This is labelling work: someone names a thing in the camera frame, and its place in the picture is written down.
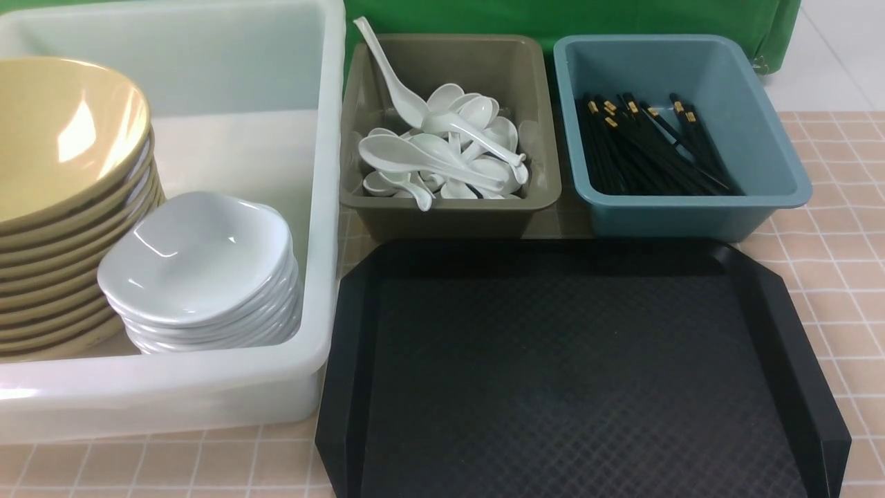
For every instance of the black plastic serving tray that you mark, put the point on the black plastic serving tray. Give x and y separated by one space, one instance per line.
574 368

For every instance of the stack of white dishes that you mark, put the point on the stack of white dishes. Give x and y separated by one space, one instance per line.
205 271

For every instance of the green backdrop cloth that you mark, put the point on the green backdrop cloth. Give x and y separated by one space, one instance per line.
762 28

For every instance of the pile of white spoons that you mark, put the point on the pile of white spoons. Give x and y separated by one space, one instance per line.
424 187

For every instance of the upright white spoon in bin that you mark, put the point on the upright white spoon in bin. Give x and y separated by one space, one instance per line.
410 106

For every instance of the stack of yellow bowls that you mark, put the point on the stack of yellow bowls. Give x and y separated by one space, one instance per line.
78 172

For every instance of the pile of black chopsticks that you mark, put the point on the pile of black chopsticks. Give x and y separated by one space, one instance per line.
631 149

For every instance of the olive plastic spoon bin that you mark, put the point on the olive plastic spoon bin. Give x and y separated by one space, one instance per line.
510 69

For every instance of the white soup spoon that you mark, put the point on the white soup spoon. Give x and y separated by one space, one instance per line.
395 155

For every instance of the large white plastic tub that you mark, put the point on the large white plastic tub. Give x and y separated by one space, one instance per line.
246 99

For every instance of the blue plastic chopstick bin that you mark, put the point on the blue plastic chopstick bin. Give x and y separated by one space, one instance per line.
713 74

